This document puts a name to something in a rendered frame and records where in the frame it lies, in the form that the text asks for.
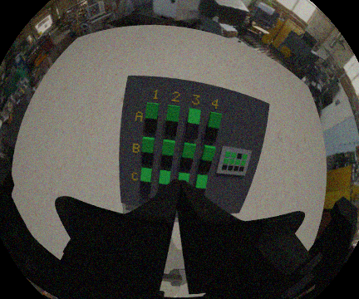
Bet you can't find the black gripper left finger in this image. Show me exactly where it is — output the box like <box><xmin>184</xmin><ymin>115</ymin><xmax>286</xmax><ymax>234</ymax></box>
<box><xmin>55</xmin><ymin>179</ymin><xmax>180</xmax><ymax>293</ymax></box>

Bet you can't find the dark grey switch panel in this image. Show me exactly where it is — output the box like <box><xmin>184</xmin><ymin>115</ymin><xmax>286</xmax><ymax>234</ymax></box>
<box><xmin>119</xmin><ymin>76</ymin><xmax>270</xmax><ymax>213</ymax></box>

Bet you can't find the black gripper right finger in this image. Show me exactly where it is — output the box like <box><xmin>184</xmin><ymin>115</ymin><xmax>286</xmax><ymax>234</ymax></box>
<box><xmin>177</xmin><ymin>179</ymin><xmax>305</xmax><ymax>295</ymax></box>

